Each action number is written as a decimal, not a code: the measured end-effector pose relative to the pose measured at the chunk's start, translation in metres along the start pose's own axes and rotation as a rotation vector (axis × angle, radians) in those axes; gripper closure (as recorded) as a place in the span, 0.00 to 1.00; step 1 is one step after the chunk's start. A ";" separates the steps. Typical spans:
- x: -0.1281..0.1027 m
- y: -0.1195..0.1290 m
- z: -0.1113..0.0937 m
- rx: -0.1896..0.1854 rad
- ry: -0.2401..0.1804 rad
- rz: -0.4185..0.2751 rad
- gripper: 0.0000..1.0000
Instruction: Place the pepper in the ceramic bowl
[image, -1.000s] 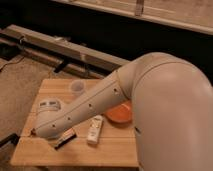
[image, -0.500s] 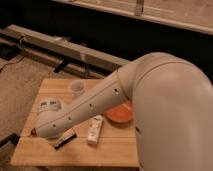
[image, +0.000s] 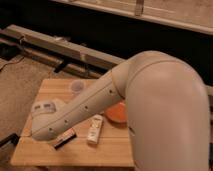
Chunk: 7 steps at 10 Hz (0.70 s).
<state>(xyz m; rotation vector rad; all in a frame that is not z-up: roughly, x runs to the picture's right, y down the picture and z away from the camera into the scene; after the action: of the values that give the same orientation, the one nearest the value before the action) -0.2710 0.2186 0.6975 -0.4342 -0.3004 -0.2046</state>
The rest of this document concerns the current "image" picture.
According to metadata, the dark chocolate bar packet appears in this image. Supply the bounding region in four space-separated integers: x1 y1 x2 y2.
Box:
53 128 77 150

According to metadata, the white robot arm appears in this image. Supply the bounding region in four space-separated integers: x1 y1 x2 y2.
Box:
32 51 210 171

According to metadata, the white plastic bottle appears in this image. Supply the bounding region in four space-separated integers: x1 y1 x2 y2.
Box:
87 115 103 144

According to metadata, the orange ceramic bowl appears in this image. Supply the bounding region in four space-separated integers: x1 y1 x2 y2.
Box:
105 102 127 123

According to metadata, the black object at left edge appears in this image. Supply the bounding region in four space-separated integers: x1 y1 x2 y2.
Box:
0 133 19 147

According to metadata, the black cable on floor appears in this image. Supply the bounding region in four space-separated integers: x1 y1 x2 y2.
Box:
0 54 26 73

